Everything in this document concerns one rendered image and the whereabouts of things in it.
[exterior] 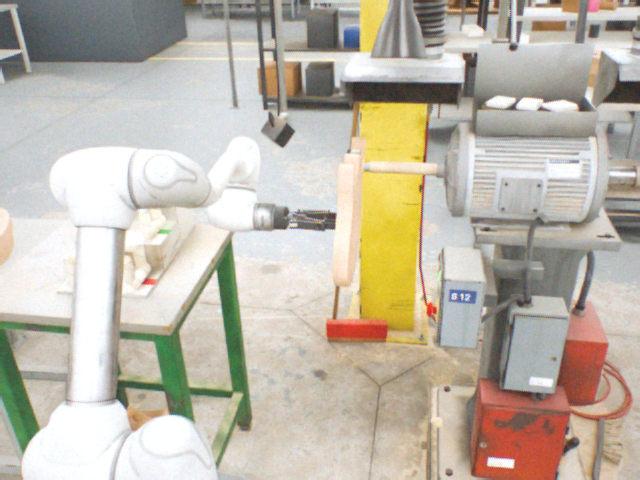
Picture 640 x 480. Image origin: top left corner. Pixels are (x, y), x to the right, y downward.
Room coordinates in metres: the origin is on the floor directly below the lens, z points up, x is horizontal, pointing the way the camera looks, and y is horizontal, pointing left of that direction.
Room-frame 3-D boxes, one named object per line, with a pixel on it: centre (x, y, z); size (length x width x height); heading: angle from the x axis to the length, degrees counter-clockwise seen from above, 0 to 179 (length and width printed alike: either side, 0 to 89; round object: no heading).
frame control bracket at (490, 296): (1.30, -0.42, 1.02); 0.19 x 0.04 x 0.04; 170
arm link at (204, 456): (0.86, 0.33, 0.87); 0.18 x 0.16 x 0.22; 83
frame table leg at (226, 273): (1.80, 0.34, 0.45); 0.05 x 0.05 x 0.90; 80
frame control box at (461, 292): (1.24, -0.41, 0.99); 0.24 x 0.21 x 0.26; 80
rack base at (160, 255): (1.64, 0.60, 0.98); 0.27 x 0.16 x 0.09; 83
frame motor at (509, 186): (1.45, -0.54, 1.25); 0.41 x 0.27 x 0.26; 80
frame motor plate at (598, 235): (1.45, -0.60, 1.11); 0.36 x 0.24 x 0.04; 80
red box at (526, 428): (1.29, -0.57, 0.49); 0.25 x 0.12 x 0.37; 80
